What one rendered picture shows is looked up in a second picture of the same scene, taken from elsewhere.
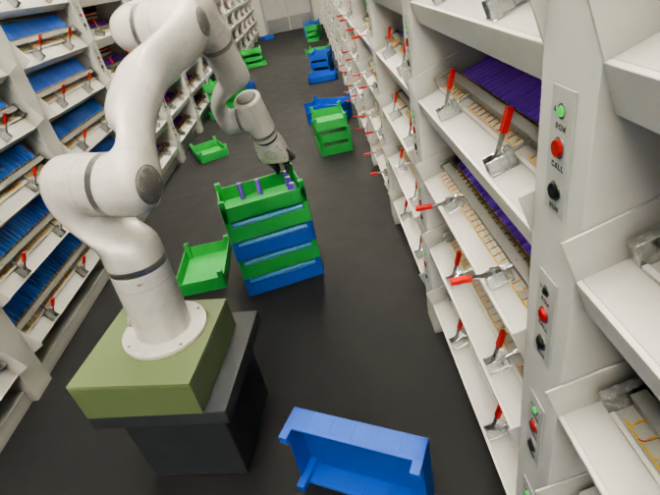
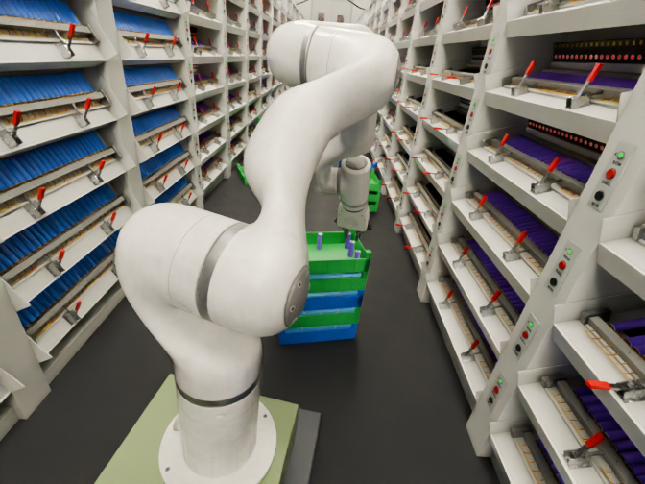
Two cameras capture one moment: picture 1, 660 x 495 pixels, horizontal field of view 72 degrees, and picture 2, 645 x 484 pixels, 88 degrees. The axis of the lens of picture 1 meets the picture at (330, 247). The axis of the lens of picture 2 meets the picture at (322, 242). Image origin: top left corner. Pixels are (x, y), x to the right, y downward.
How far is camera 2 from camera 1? 58 cm
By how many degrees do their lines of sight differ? 5
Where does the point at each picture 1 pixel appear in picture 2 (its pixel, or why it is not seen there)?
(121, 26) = (288, 45)
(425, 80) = (622, 224)
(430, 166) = (569, 311)
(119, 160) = (271, 255)
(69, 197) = (163, 284)
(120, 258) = (206, 381)
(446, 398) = not seen: outside the picture
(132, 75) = (300, 116)
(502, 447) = not seen: outside the picture
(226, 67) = (361, 129)
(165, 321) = (231, 455)
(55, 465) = not seen: outside the picture
